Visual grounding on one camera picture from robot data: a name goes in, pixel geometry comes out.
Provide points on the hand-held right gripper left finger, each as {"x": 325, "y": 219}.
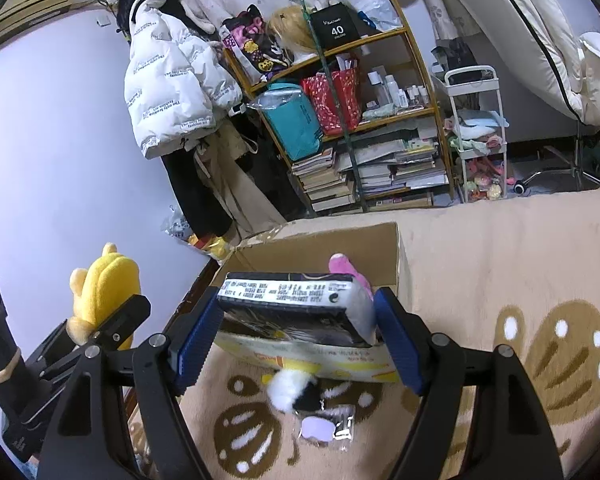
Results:
{"x": 195, "y": 345}

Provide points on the light blue plush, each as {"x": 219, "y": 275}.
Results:
{"x": 480, "y": 127}

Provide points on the black box with white print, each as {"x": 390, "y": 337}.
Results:
{"x": 337, "y": 27}

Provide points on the plastic bag of toys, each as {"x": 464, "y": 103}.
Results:
{"x": 180, "y": 227}

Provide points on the red gift bag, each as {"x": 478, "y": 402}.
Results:
{"x": 330, "y": 105}

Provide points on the pile of magazines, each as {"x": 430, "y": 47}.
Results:
{"x": 395, "y": 160}

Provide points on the purple printed bag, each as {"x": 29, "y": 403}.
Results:
{"x": 252, "y": 45}

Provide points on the teal bag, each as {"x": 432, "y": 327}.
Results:
{"x": 295, "y": 125}

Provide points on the wooden shelf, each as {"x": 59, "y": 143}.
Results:
{"x": 375, "y": 37}

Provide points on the white puffer jacket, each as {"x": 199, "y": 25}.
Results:
{"x": 170, "y": 85}

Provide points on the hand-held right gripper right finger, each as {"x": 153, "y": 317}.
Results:
{"x": 400, "y": 345}

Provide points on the cream air conditioner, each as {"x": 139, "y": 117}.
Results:
{"x": 30, "y": 5}

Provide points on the cream folded mattress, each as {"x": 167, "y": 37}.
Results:
{"x": 520, "y": 20}

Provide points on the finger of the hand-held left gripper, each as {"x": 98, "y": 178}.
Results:
{"x": 55, "y": 355}
{"x": 125, "y": 320}

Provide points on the pink bunny plush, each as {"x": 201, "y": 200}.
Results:
{"x": 342, "y": 265}

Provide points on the dark bag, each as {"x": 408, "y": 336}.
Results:
{"x": 455, "y": 60}

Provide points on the black hanging garment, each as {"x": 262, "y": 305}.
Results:
{"x": 190, "y": 195}

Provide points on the beige patterned blanket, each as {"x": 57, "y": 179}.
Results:
{"x": 480, "y": 260}

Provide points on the green pole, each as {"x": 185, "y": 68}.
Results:
{"x": 337, "y": 110}

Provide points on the group of cosmetic bottles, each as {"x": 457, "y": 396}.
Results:
{"x": 390, "y": 87}

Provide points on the cardboard box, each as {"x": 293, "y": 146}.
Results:
{"x": 380, "y": 255}

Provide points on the small clear plastic packet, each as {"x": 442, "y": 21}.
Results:
{"x": 325, "y": 430}

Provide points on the yellow bear plush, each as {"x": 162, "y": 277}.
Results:
{"x": 105, "y": 285}

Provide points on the beige trousers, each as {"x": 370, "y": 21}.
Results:
{"x": 235, "y": 185}

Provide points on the blond wig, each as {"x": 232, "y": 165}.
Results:
{"x": 290, "y": 30}

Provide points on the white trolley cart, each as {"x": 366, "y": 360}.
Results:
{"x": 472, "y": 70}

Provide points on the pile of small toys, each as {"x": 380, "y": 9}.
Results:
{"x": 482, "y": 182}

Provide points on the white fluffy pompom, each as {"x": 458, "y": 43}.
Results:
{"x": 290, "y": 390}

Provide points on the stack of books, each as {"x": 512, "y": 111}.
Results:
{"x": 325, "y": 185}

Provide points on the chrome chair base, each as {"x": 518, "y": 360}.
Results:
{"x": 555, "y": 174}

